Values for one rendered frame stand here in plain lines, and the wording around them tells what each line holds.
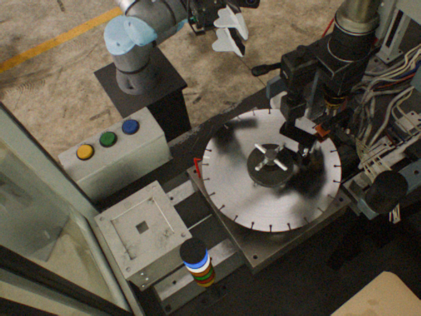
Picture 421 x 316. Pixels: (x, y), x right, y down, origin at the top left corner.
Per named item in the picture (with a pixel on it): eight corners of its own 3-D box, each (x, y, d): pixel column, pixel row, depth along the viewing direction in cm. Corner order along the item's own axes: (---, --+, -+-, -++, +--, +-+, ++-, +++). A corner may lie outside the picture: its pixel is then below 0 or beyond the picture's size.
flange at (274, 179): (301, 157, 96) (302, 152, 94) (280, 194, 92) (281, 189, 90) (260, 138, 100) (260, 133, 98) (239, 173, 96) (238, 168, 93)
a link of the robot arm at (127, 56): (106, 57, 132) (92, 26, 120) (139, 36, 135) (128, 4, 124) (126, 78, 127) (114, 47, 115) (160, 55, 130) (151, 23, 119)
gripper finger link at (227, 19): (224, 45, 77) (205, 22, 82) (252, 38, 78) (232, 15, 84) (225, 31, 74) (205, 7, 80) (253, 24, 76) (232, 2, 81)
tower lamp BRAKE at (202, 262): (190, 273, 68) (188, 269, 65) (177, 251, 70) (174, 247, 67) (213, 259, 68) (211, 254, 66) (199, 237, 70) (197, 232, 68)
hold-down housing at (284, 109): (285, 127, 86) (294, 63, 68) (275, 110, 89) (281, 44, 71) (308, 117, 87) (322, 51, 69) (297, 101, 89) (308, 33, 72)
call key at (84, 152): (83, 163, 108) (80, 159, 107) (77, 152, 110) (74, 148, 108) (96, 155, 109) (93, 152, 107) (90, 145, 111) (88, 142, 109)
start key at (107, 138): (106, 150, 110) (103, 146, 108) (99, 140, 112) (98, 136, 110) (118, 143, 111) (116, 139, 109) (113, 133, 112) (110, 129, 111)
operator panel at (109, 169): (91, 206, 118) (71, 184, 104) (77, 178, 122) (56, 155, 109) (173, 158, 123) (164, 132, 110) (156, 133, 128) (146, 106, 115)
